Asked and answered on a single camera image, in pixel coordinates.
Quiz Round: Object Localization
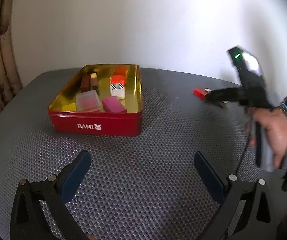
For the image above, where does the long red block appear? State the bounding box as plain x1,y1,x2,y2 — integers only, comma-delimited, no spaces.
193,88,208,100

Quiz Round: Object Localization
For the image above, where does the clear plastic box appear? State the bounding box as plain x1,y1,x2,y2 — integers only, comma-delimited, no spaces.
76,90,102,112

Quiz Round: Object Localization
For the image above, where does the pink rectangular block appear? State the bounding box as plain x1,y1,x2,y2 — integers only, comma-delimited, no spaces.
102,96,127,113

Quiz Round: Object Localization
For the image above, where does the zebra striped white block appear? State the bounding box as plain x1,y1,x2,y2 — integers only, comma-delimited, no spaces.
110,83,125,100

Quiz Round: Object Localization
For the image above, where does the red cube block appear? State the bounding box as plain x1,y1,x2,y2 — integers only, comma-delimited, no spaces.
110,75,126,86

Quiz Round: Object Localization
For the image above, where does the person's right hand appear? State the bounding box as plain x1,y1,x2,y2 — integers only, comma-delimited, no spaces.
247,108,287,170

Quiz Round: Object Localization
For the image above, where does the grey honeycomb table mat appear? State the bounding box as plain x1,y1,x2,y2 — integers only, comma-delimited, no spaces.
0,68,287,239

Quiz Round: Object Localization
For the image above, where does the red gold tin box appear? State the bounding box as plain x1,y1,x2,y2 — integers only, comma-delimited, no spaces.
48,64,143,137

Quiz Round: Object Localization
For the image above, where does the brown wooden block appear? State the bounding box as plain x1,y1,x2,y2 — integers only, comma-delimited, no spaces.
80,75,91,93

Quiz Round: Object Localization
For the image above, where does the dark brown lighter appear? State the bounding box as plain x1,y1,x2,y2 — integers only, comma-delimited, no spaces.
90,73,99,90

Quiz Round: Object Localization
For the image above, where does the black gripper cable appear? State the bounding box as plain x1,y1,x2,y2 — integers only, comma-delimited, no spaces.
234,119,254,176

